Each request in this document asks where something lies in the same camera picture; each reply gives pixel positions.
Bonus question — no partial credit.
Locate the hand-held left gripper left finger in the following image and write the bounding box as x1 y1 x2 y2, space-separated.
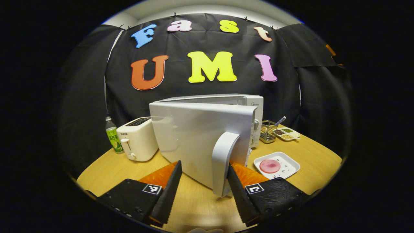
86 160 183 227

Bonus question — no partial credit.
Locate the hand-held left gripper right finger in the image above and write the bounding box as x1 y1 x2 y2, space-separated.
226 161 313 227

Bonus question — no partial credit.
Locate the pink ham slice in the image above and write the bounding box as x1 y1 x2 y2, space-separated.
259 159 281 174

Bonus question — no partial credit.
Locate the white square plate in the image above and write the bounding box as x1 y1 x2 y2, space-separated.
254 151 300 180

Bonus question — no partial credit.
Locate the white microwave oven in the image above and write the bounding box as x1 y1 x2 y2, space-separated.
149 94 264 198

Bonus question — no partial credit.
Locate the white toaster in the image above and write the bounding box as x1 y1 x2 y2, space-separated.
116 117 159 162

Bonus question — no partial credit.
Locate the green drink bottle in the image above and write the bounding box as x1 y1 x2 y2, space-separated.
105 116 124 153

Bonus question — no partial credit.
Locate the white divided bean tray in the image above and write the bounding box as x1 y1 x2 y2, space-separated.
276 127 301 141

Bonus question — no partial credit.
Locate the wire utensil basket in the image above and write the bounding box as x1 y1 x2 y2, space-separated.
260 120 277 144

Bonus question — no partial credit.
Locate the spoon with checkered handle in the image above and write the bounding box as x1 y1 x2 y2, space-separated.
271 116 287 130

